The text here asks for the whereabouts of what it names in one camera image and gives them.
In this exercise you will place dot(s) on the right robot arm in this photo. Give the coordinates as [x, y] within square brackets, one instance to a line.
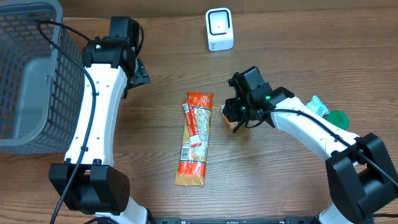
[361, 176]

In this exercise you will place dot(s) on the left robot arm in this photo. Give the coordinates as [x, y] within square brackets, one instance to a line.
[87, 180]

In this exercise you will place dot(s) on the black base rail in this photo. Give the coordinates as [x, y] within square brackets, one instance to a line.
[233, 221]

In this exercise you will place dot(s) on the teal snack packet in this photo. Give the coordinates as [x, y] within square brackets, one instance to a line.
[316, 106]

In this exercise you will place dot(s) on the green lid white jar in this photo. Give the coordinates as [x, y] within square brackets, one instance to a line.
[337, 118]

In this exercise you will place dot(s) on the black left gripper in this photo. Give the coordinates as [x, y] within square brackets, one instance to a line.
[140, 76]

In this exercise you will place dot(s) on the grey plastic mesh basket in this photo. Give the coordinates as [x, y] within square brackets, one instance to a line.
[41, 89]

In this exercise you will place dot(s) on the long orange noodle package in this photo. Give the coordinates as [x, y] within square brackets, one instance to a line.
[196, 133]

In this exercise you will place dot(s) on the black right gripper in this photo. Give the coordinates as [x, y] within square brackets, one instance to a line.
[232, 109]

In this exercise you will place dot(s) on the white barcode scanner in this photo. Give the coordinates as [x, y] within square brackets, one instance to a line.
[219, 29]

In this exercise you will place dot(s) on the small orange box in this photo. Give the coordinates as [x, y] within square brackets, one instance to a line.
[231, 125]

